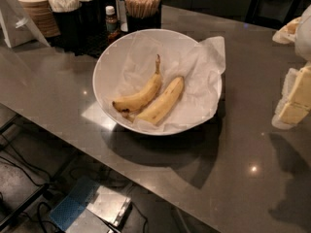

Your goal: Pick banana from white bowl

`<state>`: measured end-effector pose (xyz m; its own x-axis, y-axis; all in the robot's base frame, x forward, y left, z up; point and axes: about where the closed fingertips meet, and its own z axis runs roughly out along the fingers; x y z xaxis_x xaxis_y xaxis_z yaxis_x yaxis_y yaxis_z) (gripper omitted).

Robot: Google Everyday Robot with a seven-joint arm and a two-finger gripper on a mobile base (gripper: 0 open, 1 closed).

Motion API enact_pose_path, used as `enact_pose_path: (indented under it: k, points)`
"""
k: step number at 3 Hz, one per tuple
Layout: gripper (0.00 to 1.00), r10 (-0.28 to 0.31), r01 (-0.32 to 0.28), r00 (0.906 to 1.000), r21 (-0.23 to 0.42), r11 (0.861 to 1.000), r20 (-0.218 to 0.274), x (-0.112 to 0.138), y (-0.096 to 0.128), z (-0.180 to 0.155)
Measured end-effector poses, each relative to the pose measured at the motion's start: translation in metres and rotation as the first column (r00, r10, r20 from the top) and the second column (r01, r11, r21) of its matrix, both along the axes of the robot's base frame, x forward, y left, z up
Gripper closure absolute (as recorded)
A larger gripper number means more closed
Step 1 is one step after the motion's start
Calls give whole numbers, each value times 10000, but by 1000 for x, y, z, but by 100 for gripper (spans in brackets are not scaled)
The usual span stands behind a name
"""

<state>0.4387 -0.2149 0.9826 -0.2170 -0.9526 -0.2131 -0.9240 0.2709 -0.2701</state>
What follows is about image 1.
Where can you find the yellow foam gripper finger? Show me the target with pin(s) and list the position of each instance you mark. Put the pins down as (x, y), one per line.
(295, 103)
(286, 34)

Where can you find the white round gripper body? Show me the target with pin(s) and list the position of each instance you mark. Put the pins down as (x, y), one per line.
(304, 36)

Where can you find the yellow banana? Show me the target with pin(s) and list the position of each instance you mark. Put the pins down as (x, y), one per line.
(164, 102)
(140, 99)

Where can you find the white bowl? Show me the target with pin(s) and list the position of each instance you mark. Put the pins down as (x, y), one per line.
(113, 65)

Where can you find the black stir stick holder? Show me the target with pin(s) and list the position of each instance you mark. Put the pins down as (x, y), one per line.
(142, 23)

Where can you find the wooden stir sticks bundle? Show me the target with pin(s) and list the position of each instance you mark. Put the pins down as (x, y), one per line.
(141, 8)

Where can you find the white paper liner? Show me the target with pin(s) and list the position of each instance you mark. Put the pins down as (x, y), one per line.
(169, 84)

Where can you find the small brown sauce bottle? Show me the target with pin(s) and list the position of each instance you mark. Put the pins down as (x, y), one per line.
(112, 24)

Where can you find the black condiment tray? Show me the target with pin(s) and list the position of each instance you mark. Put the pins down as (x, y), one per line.
(93, 45)

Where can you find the black container with napkins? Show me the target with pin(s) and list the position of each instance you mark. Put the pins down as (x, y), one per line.
(91, 16)

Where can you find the silver metal box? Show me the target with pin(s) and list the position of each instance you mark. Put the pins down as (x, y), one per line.
(109, 205)

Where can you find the black cup with packets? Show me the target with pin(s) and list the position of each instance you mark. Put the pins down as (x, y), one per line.
(70, 27)

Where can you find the blue perforated box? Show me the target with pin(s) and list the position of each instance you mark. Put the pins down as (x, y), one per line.
(70, 208)

